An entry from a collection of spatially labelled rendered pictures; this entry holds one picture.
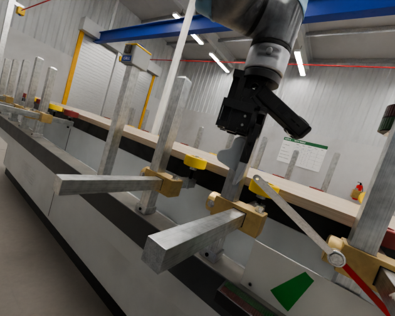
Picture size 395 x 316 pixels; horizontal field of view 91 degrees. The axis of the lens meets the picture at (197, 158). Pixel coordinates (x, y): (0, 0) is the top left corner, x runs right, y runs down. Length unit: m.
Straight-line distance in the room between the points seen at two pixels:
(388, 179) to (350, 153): 7.25
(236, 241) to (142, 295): 0.54
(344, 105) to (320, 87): 1.01
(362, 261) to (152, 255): 0.34
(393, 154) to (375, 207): 0.09
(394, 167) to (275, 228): 0.35
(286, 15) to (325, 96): 7.75
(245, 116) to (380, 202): 0.26
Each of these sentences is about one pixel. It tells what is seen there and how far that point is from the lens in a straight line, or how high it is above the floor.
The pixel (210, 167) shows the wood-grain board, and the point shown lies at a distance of 0.70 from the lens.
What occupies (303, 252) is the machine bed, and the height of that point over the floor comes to 0.75.
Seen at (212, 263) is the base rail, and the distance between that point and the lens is 0.51.
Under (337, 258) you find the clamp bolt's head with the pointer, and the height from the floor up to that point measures 0.85.
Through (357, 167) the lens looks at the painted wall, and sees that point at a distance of 7.64.
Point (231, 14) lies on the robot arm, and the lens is 0.39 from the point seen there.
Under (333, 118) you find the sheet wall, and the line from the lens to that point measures 7.93.
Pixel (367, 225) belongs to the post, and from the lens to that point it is 0.44.
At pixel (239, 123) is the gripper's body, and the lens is 0.36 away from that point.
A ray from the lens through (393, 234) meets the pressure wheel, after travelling 0.56.
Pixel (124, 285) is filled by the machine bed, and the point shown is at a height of 0.21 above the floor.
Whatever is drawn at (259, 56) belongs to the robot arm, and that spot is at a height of 1.13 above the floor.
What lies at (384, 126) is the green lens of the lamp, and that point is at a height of 1.09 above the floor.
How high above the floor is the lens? 0.96
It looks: 5 degrees down
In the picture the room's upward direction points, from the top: 18 degrees clockwise
